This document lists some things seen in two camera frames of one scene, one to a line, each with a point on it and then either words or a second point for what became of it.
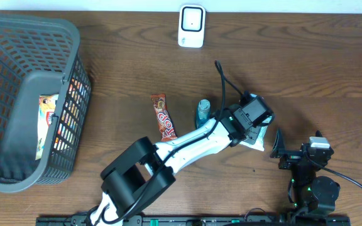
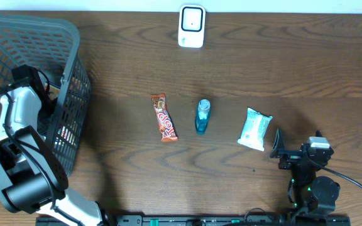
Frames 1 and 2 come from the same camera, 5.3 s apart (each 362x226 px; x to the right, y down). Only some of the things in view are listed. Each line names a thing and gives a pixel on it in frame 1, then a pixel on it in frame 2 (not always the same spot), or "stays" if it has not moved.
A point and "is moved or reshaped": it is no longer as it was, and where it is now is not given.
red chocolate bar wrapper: x=165 y=123 stays
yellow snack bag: x=48 y=104 is moved or reshaped
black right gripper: x=279 y=149 stays
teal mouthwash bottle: x=203 y=112 stays
